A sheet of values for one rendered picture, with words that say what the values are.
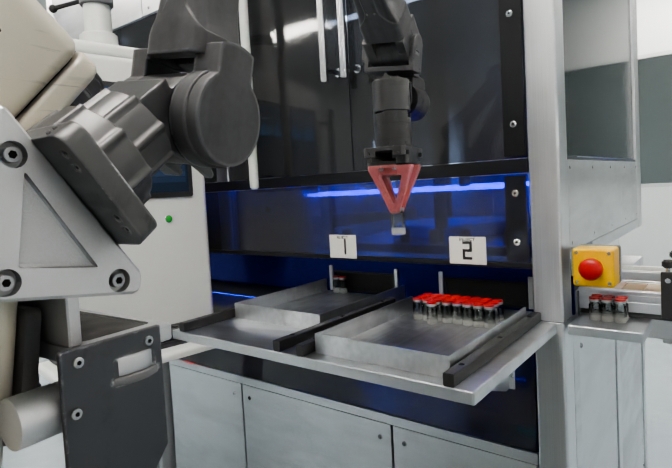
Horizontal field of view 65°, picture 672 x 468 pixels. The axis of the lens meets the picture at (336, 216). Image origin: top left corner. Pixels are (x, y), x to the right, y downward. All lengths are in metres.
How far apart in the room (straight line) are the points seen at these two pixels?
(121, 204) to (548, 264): 0.90
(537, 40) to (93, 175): 0.94
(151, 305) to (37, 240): 1.19
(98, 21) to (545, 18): 1.12
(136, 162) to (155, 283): 1.17
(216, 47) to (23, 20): 0.18
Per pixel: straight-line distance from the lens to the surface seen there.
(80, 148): 0.34
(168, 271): 1.56
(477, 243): 1.16
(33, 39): 0.54
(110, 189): 0.35
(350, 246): 1.33
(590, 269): 1.06
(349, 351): 0.91
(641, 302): 1.21
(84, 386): 0.52
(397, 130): 0.80
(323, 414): 1.53
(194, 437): 2.02
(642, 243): 5.75
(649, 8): 5.89
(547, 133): 1.11
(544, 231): 1.11
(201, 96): 0.41
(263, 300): 1.32
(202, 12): 0.46
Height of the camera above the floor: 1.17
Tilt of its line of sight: 3 degrees down
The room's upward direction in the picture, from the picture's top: 3 degrees counter-clockwise
